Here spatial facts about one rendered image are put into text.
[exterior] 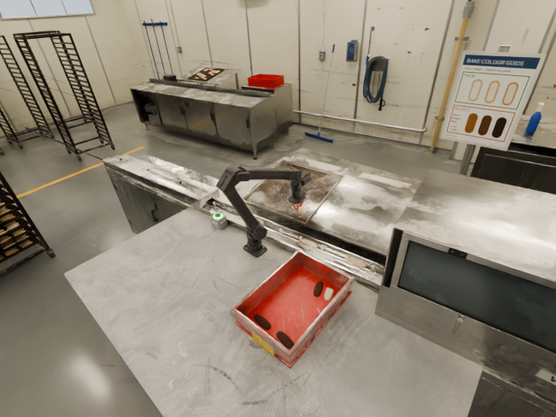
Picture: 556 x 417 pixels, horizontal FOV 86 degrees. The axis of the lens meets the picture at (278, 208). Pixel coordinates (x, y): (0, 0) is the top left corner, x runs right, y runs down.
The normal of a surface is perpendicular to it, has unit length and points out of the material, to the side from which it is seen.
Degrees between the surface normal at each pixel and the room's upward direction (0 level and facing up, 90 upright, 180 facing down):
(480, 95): 90
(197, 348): 0
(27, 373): 0
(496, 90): 90
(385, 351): 0
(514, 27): 90
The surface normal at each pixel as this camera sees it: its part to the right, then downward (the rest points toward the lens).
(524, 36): -0.58, 0.48
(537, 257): -0.05, -0.83
